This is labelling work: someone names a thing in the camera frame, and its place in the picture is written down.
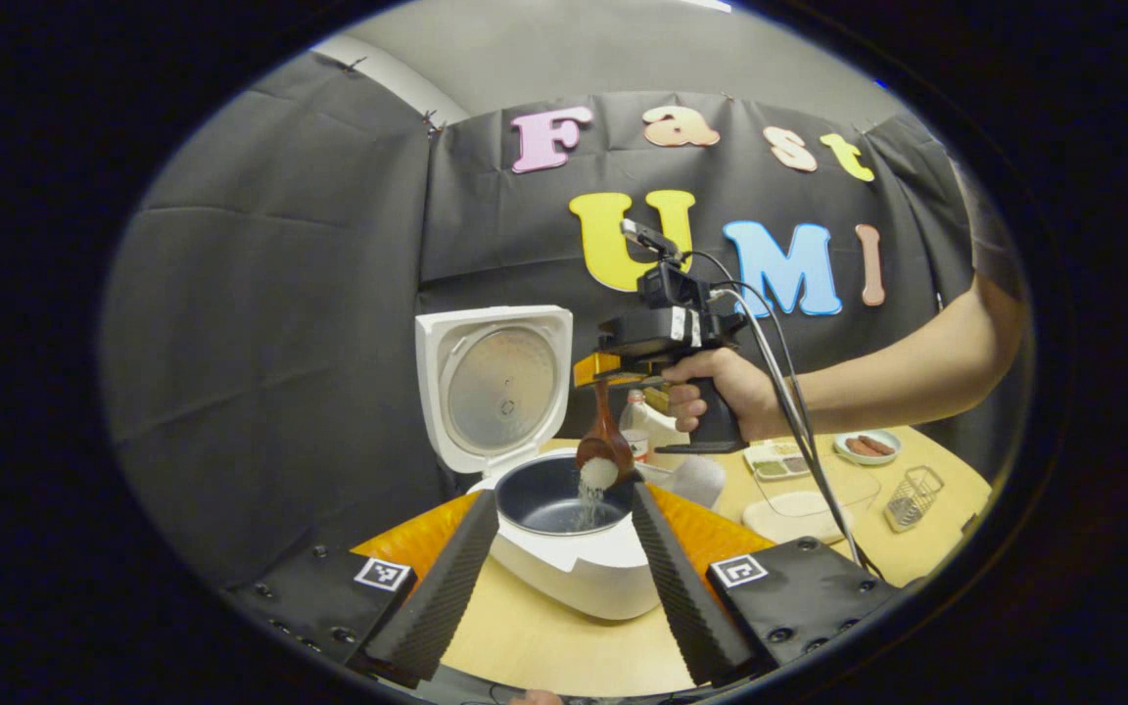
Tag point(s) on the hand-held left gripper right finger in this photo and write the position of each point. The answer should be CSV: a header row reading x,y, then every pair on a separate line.
x,y
681,597

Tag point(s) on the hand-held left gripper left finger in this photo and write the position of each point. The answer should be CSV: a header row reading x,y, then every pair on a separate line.
x,y
442,597

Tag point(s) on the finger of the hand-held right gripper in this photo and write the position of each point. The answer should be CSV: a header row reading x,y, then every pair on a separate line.
x,y
613,365

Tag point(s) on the brown wooden spoon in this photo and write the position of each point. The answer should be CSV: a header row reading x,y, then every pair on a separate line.
x,y
605,441

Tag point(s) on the white rice cooker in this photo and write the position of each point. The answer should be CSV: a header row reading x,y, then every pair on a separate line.
x,y
500,392

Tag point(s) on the clear glass dish of rice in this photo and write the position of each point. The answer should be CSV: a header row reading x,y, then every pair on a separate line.
x,y
799,514

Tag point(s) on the brown toast slice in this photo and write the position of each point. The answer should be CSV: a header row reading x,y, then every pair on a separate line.
x,y
657,399

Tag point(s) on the clear plastic bottle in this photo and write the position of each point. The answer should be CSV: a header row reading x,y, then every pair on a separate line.
x,y
634,426

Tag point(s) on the white divided bean dish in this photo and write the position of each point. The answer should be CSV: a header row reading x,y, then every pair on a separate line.
x,y
775,465

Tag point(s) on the pale green plate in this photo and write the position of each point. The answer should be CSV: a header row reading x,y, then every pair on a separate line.
x,y
868,458

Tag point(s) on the black backdrop cloth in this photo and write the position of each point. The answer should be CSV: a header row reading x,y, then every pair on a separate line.
x,y
280,343

